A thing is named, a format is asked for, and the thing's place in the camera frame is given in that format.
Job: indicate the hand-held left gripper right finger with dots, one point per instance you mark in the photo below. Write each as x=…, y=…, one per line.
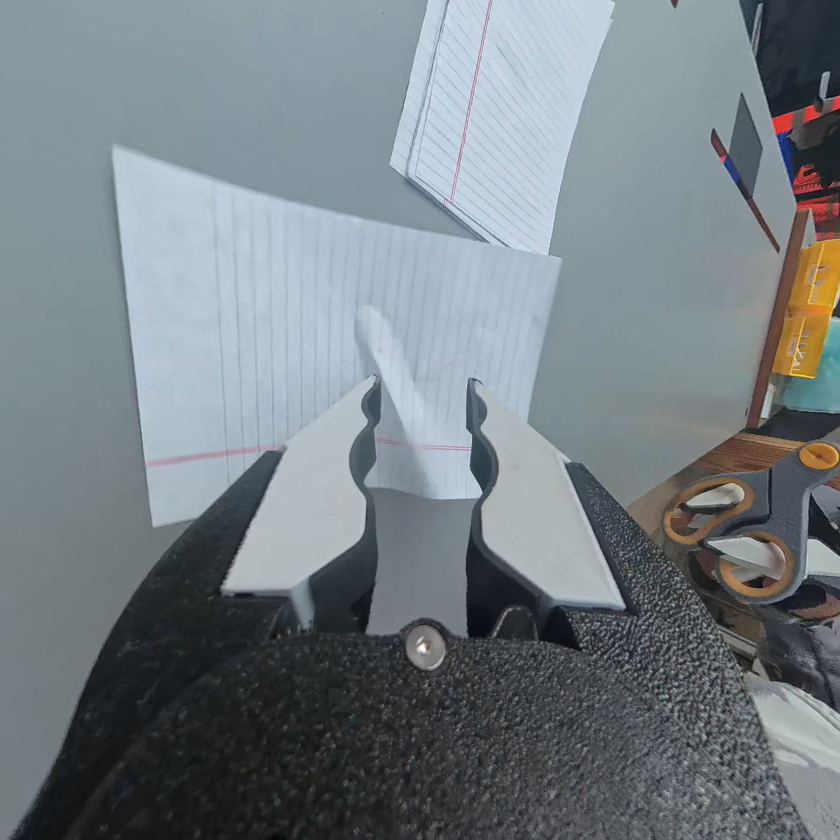
x=544, y=525

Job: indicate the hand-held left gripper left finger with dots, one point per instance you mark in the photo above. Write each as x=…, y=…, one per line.
x=308, y=512

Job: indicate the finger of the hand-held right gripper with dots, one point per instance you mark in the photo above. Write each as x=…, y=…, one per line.
x=754, y=554
x=718, y=499

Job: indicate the grey scissors orange pivot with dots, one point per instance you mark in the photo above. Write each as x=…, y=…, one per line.
x=784, y=499

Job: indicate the white lined paper sheet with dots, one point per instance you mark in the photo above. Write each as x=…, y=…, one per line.
x=262, y=328

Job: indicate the grey desk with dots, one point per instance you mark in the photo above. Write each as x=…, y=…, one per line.
x=131, y=79

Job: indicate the teal plastic bag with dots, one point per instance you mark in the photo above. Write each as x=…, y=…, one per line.
x=820, y=394

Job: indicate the yellow parts bin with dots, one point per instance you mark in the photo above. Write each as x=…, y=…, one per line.
x=800, y=348
x=817, y=282

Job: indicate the wood-edged side table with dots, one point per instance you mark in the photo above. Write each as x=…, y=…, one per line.
x=781, y=315

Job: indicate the stack of lined paper sheets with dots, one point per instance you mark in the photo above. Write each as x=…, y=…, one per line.
x=505, y=118

